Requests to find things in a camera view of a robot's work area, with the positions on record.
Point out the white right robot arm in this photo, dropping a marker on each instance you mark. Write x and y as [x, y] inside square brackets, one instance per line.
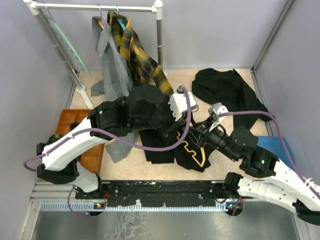
[273, 181]

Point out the yellow plaid shirt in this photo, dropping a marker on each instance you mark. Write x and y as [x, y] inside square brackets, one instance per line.
[143, 68]

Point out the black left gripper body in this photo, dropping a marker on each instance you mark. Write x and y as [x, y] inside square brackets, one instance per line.
[167, 120]

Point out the yellow hanger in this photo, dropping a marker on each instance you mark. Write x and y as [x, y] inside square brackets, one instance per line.
[189, 156]

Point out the orange wooden tray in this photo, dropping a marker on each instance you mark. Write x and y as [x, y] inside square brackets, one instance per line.
[90, 150]

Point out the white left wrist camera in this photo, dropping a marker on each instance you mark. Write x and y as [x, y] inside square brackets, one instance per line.
[178, 104]

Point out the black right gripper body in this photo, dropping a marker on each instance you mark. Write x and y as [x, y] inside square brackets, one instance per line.
[216, 137]

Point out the green hanger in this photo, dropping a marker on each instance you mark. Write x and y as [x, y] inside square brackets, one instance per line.
[62, 36]

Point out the black shirt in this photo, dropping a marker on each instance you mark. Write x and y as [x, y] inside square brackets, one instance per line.
[226, 87]
[153, 138]

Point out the blue pikachu cloth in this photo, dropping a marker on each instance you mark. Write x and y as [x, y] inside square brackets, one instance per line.
[275, 146]

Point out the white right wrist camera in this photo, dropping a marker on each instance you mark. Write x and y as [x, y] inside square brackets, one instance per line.
[215, 111]

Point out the white clothes rack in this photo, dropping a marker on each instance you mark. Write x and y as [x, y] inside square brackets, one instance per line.
[63, 45]

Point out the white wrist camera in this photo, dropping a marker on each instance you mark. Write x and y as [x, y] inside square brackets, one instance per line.
[178, 104]
[215, 111]

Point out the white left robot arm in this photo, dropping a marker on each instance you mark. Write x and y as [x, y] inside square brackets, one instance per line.
[146, 107]

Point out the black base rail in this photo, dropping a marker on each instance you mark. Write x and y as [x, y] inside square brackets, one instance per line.
[160, 193]

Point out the grey shirt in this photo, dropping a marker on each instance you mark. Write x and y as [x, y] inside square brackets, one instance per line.
[112, 82]

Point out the green yellow patterned cloth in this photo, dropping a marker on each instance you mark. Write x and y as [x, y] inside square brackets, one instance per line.
[53, 138]

